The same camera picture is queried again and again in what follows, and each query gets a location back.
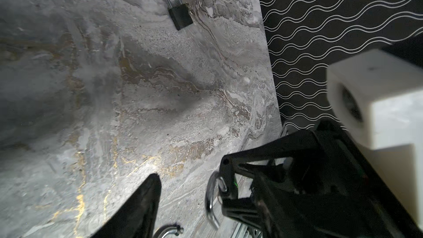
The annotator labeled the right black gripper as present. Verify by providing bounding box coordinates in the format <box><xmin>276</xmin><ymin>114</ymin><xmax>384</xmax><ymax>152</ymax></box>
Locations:
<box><xmin>219</xmin><ymin>121</ymin><xmax>423</xmax><ymax>238</ymax></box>

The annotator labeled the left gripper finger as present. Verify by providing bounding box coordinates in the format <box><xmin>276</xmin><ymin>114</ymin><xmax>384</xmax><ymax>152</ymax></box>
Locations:
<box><xmin>92</xmin><ymin>173</ymin><xmax>161</xmax><ymax>238</ymax></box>

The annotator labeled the black padlock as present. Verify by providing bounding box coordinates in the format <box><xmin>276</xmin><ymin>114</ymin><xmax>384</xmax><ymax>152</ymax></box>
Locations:
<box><xmin>166</xmin><ymin>0</ymin><xmax>193</xmax><ymax>31</ymax></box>
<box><xmin>153</xmin><ymin>171</ymin><xmax>228</xmax><ymax>238</ymax></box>

